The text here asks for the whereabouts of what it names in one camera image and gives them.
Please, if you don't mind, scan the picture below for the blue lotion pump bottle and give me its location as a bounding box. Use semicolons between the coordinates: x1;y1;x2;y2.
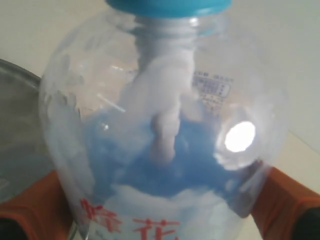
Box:
39;0;287;240

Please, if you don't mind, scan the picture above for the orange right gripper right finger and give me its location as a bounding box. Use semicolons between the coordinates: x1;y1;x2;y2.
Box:
251;167;320;240

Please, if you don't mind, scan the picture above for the round steel plate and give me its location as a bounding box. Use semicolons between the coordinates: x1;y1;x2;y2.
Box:
0;59;54;202

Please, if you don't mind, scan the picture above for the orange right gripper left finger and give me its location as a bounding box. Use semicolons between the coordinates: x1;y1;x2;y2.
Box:
0;171;73;240

